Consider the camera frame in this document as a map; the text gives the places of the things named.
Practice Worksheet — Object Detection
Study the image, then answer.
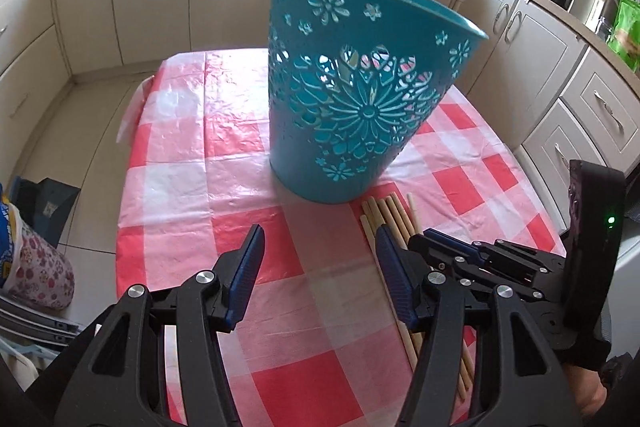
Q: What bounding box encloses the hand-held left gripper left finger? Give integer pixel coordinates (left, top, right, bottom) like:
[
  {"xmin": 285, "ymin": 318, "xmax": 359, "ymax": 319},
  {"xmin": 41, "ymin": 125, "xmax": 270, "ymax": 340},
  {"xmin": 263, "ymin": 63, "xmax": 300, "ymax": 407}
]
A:
[{"xmin": 50, "ymin": 224, "xmax": 266, "ymax": 427}]

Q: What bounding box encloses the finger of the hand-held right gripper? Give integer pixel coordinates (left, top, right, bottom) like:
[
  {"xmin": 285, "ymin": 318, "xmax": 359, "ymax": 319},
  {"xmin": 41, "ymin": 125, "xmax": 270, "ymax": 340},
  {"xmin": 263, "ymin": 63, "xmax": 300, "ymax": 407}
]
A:
[
  {"xmin": 422, "ymin": 228, "xmax": 568, "ymax": 280},
  {"xmin": 409, "ymin": 234, "xmax": 551, "ymax": 308}
]

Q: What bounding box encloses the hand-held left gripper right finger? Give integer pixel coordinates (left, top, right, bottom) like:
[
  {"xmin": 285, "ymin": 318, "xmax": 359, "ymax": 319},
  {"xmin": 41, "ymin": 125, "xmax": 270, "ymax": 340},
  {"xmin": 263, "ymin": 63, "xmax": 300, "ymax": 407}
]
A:
[{"xmin": 376, "ymin": 225, "xmax": 585, "ymax": 427}]

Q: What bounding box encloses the bundle of wooden chopsticks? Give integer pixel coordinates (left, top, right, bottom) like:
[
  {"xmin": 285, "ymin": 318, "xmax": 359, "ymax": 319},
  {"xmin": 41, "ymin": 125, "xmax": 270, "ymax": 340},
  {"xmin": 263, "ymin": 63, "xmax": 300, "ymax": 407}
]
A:
[{"xmin": 359, "ymin": 192, "xmax": 476, "ymax": 408}]

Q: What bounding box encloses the teal cutout flower bucket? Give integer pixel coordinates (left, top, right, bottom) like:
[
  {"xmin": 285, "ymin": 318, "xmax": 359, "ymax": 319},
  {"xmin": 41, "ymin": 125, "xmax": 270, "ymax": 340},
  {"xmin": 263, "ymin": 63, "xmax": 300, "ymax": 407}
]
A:
[{"xmin": 267, "ymin": 0, "xmax": 490, "ymax": 204}]

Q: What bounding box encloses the person's right hand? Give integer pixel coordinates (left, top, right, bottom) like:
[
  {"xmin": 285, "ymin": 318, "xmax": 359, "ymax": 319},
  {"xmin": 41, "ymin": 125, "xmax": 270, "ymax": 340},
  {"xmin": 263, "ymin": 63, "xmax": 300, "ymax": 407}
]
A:
[{"xmin": 565, "ymin": 359, "xmax": 609, "ymax": 423}]

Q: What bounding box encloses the red white checkered tablecloth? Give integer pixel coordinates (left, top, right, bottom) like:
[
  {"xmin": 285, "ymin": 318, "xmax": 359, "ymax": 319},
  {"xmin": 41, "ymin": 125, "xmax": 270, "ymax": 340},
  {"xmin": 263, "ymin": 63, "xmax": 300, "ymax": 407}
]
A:
[{"xmin": 115, "ymin": 48, "xmax": 568, "ymax": 427}]

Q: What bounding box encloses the floral fabric bag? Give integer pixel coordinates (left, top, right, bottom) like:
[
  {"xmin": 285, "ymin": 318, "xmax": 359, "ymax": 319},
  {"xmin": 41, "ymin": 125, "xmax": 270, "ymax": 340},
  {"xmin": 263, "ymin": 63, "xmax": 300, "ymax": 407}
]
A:
[{"xmin": 0, "ymin": 219, "xmax": 76, "ymax": 310}]

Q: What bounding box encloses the dark blue box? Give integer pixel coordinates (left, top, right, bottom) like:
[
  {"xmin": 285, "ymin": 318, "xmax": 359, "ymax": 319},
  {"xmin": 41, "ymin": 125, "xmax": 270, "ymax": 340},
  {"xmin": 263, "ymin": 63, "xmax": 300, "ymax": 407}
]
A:
[{"xmin": 12, "ymin": 177, "xmax": 82, "ymax": 253}]

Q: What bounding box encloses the grey metal rack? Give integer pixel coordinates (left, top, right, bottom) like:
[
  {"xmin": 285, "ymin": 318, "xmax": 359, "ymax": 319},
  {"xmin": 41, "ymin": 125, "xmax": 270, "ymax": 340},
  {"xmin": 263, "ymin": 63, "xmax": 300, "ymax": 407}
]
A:
[{"xmin": 0, "ymin": 296, "xmax": 87, "ymax": 349}]

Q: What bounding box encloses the green snack packet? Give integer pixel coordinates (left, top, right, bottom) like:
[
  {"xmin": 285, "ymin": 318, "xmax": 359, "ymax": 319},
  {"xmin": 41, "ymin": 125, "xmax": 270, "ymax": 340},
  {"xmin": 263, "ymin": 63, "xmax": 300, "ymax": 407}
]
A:
[{"xmin": 606, "ymin": 0, "xmax": 640, "ymax": 74}]

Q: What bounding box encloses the blue yellow packet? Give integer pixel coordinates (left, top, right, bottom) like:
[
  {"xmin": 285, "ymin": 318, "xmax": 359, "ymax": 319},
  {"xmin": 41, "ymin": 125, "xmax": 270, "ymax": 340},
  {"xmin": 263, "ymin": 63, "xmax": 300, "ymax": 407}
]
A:
[{"xmin": 0, "ymin": 187, "xmax": 22, "ymax": 288}]

